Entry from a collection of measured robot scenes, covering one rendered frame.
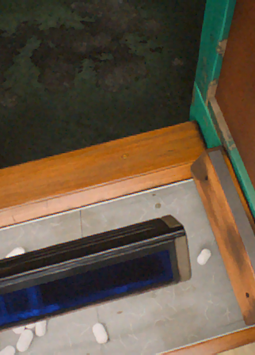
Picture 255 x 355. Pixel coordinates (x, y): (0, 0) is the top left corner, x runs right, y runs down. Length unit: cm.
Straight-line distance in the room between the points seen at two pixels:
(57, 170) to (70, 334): 31
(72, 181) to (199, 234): 26
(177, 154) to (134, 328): 34
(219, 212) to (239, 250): 8
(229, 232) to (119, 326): 25
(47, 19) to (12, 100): 46
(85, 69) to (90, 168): 116
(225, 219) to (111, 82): 128
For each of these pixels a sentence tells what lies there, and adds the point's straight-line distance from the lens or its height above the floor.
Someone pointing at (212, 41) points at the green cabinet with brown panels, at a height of 100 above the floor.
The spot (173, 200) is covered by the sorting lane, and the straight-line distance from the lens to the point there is 90.
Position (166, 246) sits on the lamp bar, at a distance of 49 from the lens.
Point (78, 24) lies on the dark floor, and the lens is 221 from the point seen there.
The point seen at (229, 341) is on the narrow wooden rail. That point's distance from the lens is 82.
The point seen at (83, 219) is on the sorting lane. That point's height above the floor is 74.
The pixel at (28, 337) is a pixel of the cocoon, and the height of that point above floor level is 76.
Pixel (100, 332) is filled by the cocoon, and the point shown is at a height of 76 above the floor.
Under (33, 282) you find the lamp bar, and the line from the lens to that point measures 49.
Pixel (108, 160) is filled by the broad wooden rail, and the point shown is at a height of 76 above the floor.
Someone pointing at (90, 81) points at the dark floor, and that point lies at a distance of 199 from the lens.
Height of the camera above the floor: 157
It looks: 65 degrees down
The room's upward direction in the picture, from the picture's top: 4 degrees counter-clockwise
